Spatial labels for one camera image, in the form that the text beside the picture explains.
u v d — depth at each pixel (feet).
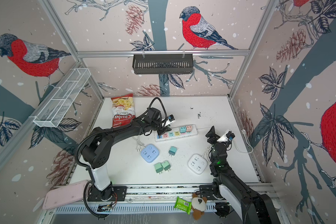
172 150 2.88
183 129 3.03
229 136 2.24
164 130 2.62
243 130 3.31
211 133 2.50
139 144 2.95
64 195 2.35
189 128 3.03
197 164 2.68
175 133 3.12
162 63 3.50
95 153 1.59
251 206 1.33
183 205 2.28
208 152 2.86
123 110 3.47
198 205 2.23
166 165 2.67
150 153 2.83
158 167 2.69
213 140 2.40
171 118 2.60
